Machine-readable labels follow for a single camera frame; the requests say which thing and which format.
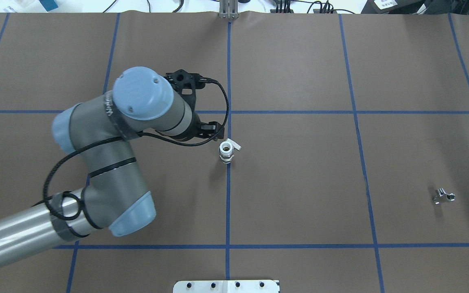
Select aluminium frame post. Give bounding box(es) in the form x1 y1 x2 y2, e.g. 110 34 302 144
218 0 239 20

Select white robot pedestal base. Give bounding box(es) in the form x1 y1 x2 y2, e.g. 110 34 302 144
173 279 281 293

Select white PPR valve with handle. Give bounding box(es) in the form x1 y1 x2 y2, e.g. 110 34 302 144
218 138 242 164

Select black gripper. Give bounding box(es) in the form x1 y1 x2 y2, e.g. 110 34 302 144
188 112 224 141

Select brown table mat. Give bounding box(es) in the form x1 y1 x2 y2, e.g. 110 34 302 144
0 11 469 293

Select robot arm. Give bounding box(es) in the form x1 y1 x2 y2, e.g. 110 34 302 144
0 66 230 268

